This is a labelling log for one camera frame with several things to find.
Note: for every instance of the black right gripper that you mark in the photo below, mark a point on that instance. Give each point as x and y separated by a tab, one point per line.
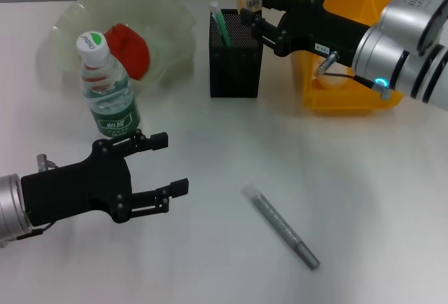
315	27

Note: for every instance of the white paper ball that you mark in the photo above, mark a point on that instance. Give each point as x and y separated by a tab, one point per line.
329	81

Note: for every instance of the white and silver left arm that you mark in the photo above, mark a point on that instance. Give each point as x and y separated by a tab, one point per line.
12	206

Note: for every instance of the grey marker pen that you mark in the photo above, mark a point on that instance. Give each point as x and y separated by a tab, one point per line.
280	223

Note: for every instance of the pale green glass fruit plate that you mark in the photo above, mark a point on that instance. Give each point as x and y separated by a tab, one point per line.
164	20

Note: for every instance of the beige eraser with barcode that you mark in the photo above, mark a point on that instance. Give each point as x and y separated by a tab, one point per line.
249	0

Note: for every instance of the mint green utility knife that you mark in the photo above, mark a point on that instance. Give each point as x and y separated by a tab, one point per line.
221	27

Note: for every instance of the red-orange toy orange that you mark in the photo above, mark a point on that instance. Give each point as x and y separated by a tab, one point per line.
133	52

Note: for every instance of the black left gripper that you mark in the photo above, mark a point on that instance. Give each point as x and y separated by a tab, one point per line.
77	188

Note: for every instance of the clear water bottle green label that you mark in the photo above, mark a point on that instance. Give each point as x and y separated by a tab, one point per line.
115	115

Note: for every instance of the black mesh pen holder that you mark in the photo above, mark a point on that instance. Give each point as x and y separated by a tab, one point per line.
234	73

